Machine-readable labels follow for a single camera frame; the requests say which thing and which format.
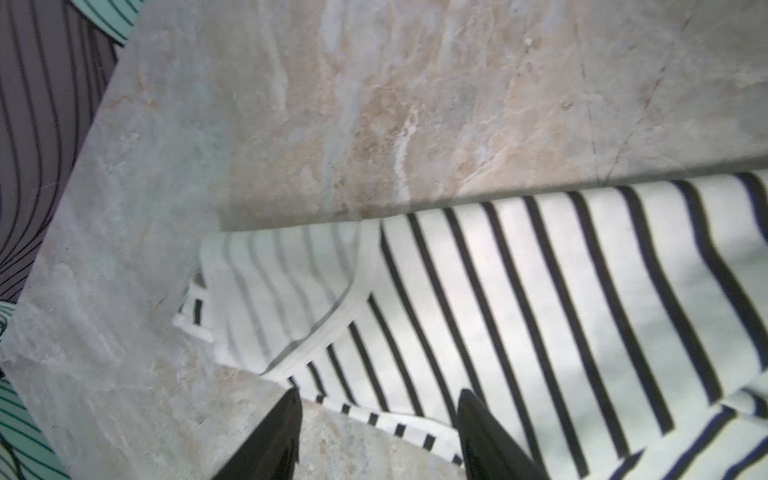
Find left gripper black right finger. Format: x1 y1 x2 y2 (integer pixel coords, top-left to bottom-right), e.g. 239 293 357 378
457 389 548 480

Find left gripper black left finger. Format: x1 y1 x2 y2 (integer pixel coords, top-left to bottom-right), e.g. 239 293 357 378
213 388 303 480

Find black white striped tank top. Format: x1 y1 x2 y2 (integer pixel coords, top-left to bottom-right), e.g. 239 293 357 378
173 170 767 479

